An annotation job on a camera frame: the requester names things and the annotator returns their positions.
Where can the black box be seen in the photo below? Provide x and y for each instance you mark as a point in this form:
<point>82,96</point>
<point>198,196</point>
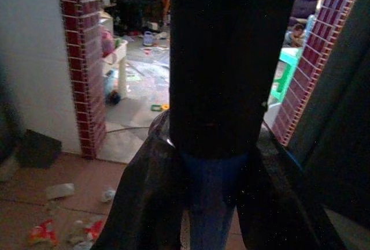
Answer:
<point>39,149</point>

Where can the black stroller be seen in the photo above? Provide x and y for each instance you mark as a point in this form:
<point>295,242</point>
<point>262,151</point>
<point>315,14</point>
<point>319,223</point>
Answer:
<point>138,4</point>

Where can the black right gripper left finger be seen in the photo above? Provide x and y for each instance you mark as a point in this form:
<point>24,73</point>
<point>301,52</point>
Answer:
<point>144,192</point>

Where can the pink toy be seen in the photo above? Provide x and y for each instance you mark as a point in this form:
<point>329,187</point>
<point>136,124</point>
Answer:
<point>107,42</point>

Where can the white crumpled paper scrap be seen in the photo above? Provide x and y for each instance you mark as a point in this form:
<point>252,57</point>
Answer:
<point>59,190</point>

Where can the red and white wrapper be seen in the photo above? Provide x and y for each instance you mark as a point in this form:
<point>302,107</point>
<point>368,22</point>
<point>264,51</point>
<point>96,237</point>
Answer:
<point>43,234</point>

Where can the red brick-tiled pillar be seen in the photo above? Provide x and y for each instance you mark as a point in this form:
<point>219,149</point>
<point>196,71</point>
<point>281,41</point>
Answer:
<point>84,68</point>
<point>315,59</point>

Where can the white paper litter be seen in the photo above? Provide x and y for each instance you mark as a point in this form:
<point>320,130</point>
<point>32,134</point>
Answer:
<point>76,232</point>

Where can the small white crumpled paper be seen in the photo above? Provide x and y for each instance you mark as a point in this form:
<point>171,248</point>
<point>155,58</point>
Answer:
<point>108,195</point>

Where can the red torn wrapper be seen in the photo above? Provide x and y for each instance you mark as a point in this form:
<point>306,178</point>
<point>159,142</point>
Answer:
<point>94,229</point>

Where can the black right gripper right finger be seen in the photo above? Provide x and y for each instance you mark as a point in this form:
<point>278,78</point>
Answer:
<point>277,203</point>

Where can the dark sofa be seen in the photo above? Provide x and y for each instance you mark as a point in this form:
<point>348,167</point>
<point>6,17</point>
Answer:
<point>305,3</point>

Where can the child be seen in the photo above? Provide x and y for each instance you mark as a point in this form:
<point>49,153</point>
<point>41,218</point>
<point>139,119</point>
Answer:
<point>296,35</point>

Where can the blue doll toy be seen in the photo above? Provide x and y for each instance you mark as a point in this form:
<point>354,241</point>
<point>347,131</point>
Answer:
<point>111,85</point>

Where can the small white table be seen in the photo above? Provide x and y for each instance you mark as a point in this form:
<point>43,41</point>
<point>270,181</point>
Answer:
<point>120,59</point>

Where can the purple and white toy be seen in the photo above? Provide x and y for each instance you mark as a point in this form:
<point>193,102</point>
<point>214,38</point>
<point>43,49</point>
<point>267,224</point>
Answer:
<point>148,38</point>

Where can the green plastic chair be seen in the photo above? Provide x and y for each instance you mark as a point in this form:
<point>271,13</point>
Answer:
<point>286,71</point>

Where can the green and yellow toy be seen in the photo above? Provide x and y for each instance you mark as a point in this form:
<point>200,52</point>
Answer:
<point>159,107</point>

